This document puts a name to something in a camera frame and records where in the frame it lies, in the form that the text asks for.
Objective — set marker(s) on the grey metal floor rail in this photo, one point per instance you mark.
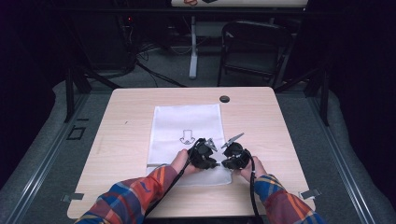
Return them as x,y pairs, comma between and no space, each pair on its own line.
40,174
345,168

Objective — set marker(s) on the grey tape strip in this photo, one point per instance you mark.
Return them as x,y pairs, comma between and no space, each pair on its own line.
73,197
309,193

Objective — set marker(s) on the person's right hand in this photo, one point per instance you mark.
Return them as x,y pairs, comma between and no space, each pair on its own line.
258,168

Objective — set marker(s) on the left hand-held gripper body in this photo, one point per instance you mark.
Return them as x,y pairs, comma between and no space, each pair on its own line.
202,154

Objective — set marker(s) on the black metal stand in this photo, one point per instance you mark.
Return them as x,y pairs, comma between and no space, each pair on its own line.
69,93
324,93

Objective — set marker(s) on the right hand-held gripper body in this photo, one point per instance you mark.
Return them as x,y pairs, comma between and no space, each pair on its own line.
236,155

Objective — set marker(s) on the black folding chair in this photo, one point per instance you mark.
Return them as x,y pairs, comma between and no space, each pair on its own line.
258,34

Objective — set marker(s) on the white cloth with arrow print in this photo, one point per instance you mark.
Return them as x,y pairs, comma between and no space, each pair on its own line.
186,119

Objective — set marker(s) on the red object on background table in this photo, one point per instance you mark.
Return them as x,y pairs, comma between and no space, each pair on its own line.
190,2

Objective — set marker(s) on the person's left hand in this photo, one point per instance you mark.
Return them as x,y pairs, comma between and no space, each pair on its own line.
181,160

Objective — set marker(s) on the white table leg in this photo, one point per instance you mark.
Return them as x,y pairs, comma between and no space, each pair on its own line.
193,56

